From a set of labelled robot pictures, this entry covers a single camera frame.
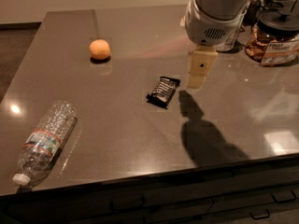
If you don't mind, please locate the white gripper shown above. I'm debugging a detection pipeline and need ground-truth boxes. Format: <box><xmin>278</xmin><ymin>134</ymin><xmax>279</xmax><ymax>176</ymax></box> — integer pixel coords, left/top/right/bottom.
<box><xmin>184</xmin><ymin>0</ymin><xmax>248</xmax><ymax>89</ymax></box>

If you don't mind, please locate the black rxbar chocolate wrapper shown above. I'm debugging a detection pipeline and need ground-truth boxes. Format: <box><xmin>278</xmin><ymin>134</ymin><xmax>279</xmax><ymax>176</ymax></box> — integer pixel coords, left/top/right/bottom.
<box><xmin>146</xmin><ymin>77</ymin><xmax>180</xmax><ymax>109</ymax></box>

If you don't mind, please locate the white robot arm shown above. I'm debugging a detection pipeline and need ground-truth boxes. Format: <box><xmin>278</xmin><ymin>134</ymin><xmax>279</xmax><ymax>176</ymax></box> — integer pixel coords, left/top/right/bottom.
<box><xmin>182</xmin><ymin>0</ymin><xmax>249</xmax><ymax>89</ymax></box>

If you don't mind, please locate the clear glass container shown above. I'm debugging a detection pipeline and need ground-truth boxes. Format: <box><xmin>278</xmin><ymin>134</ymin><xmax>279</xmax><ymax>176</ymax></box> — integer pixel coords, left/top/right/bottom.
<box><xmin>215</xmin><ymin>5</ymin><xmax>249</xmax><ymax>52</ymax></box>

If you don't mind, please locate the glass snack jar black lid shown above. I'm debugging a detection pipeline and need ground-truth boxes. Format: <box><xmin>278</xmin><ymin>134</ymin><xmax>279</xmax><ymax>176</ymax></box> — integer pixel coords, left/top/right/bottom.
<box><xmin>245</xmin><ymin>9</ymin><xmax>299</xmax><ymax>66</ymax></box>

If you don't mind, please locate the dark jar behind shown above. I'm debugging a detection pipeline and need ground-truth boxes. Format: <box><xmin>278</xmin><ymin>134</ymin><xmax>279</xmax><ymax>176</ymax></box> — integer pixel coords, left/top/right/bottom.
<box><xmin>243</xmin><ymin>0</ymin><xmax>299</xmax><ymax>25</ymax></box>

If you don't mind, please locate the orange fruit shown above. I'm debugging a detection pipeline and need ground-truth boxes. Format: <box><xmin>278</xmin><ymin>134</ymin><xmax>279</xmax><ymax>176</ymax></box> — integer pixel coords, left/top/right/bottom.
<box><xmin>90</xmin><ymin>39</ymin><xmax>111</xmax><ymax>60</ymax></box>

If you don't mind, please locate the dark drawer cabinet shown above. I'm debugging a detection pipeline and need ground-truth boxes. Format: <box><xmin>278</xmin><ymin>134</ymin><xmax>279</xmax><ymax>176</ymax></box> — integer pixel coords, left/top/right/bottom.
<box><xmin>1</xmin><ymin>155</ymin><xmax>299</xmax><ymax>224</ymax></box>

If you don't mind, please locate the clear plastic water bottle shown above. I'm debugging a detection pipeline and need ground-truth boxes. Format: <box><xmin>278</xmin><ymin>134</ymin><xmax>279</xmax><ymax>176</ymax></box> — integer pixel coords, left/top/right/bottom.
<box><xmin>12</xmin><ymin>100</ymin><xmax>77</xmax><ymax>186</ymax></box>

